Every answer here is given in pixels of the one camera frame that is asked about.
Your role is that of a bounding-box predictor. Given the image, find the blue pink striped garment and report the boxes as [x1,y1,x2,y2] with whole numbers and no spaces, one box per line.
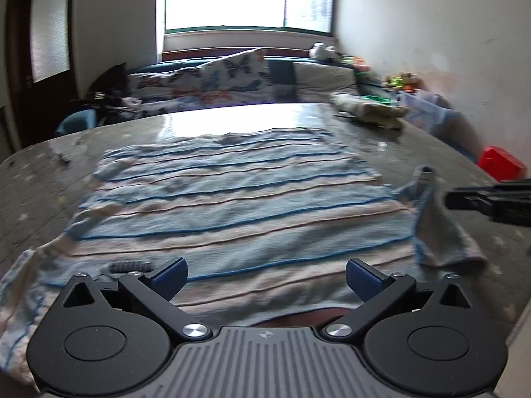
[1,128,484,383]

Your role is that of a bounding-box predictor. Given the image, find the bagged yellow folded clothes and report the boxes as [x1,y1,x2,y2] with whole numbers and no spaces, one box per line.
[330,93,409,130]

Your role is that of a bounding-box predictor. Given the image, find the red box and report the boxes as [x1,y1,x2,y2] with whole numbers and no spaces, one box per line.
[477,146,527,181]

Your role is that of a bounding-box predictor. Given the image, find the clear plastic storage box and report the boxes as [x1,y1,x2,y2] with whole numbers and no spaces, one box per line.
[398,92,459,139]

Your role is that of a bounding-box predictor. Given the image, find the grey star quilted mattress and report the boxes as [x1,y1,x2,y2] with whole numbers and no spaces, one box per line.
[0,101,531,398]

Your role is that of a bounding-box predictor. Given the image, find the colourful plush toys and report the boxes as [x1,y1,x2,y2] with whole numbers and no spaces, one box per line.
[381,72,421,93]

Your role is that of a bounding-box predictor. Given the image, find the black silver pen tool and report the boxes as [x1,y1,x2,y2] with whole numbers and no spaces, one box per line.
[57,153,71,166]

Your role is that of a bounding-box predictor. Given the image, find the green plastic container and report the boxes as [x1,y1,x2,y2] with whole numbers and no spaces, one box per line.
[363,95,396,105]

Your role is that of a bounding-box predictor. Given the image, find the blue sofa bench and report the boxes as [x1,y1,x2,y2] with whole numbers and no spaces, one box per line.
[56,48,387,136]

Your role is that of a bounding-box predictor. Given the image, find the black bag on sofa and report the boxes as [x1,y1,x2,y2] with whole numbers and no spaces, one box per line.
[86,63,129,104]

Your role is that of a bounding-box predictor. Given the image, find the low butterfly print pillow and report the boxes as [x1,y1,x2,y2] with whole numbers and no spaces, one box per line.
[128,67,202,115]

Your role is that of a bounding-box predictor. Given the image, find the grey plain cushion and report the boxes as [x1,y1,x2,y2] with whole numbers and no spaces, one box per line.
[293,62,360,103]

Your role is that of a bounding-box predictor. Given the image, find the large butterfly print pillow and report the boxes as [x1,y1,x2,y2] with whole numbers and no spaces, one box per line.
[199,48,274,108]

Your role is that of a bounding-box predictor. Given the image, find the white plush toy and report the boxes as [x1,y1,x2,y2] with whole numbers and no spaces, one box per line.
[309,42,341,62]

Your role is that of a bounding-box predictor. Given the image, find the dark wooden door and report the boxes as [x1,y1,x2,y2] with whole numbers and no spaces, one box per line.
[5,0,78,147]

